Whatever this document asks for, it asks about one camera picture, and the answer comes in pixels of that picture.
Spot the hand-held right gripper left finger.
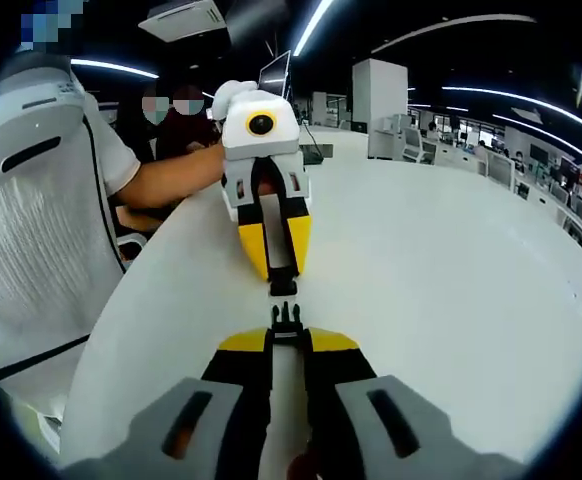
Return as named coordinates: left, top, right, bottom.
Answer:
left=63, top=325, right=276, bottom=480

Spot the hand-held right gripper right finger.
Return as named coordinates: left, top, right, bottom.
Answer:
left=303, top=325, right=527, bottom=480

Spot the black plastic buckle pronged part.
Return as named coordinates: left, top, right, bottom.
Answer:
left=269, top=301, right=304, bottom=347

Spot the person's right hand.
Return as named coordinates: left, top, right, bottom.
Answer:
left=285, top=449, right=318, bottom=480

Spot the computer monitor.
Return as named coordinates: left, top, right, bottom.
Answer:
left=257, top=49, right=293, bottom=100

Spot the black monitor stand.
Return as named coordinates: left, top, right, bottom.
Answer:
left=298, top=124, right=335, bottom=167

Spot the ceiling air conditioner unit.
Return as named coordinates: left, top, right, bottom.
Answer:
left=137, top=0, right=226, bottom=42

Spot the grey office chair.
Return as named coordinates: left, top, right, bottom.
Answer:
left=401, top=126, right=426, bottom=164

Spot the white chest device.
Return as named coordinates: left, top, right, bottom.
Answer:
left=0, top=52, right=86, bottom=195

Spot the black device cable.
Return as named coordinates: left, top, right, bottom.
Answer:
left=81, top=115, right=128, bottom=275

